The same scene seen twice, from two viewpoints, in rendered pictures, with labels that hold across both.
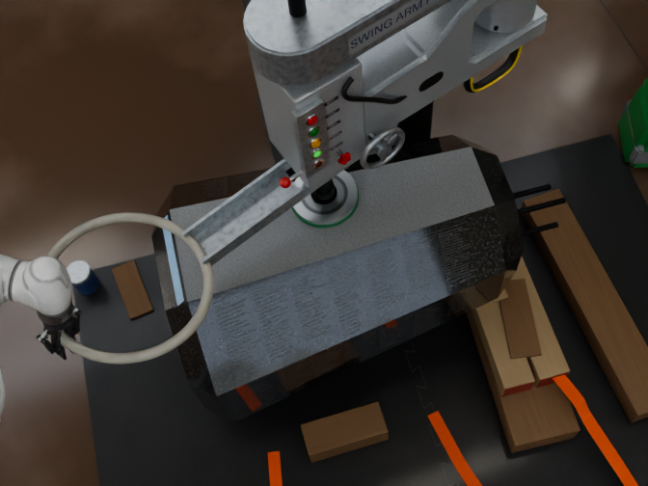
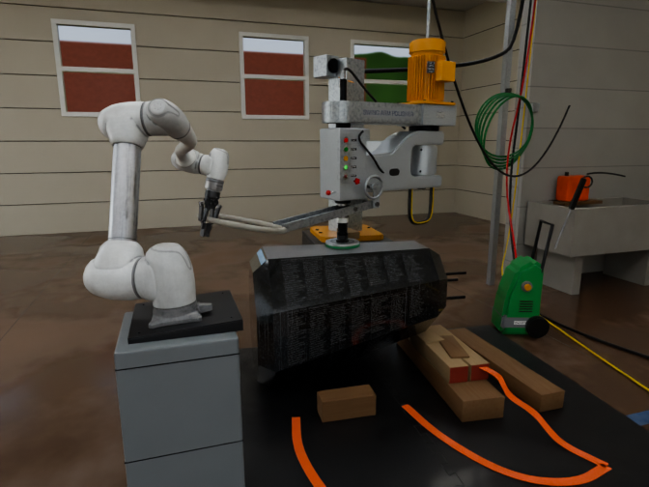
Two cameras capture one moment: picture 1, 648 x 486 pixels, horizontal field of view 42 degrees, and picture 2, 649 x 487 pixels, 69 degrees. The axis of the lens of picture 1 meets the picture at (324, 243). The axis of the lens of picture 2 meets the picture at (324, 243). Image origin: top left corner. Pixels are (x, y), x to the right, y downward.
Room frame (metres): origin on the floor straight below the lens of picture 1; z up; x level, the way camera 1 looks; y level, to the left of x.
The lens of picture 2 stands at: (-1.52, 0.41, 1.46)
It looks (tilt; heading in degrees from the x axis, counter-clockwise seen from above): 12 degrees down; 354
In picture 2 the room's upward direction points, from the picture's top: straight up
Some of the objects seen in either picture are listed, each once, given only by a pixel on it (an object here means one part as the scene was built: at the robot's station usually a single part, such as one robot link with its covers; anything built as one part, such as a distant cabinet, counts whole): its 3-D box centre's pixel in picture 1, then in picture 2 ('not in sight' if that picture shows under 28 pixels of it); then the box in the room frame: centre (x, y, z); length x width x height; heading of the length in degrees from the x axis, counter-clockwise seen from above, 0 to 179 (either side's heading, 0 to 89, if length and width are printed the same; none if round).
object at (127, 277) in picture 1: (132, 289); not in sight; (1.50, 0.81, 0.02); 0.25 x 0.10 x 0.01; 16
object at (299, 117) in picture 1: (311, 139); (344, 157); (1.20, -0.01, 1.37); 0.08 x 0.03 x 0.28; 116
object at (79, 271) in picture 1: (82, 278); not in sight; (1.56, 1.00, 0.08); 0.10 x 0.10 x 0.13
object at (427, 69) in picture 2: not in sight; (427, 73); (1.61, -0.62, 1.90); 0.31 x 0.28 x 0.40; 26
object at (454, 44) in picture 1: (431, 43); (393, 167); (1.49, -0.38, 1.30); 0.74 x 0.23 x 0.49; 116
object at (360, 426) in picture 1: (344, 432); (346, 403); (0.76, 0.03, 0.07); 0.30 x 0.12 x 0.12; 98
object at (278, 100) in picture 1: (336, 93); (353, 165); (1.36, -0.10, 1.32); 0.36 x 0.22 x 0.45; 116
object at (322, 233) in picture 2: not in sight; (345, 232); (2.08, -0.16, 0.76); 0.49 x 0.49 x 0.05; 6
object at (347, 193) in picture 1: (324, 194); (342, 242); (1.33, -0.02, 0.85); 0.21 x 0.21 x 0.01
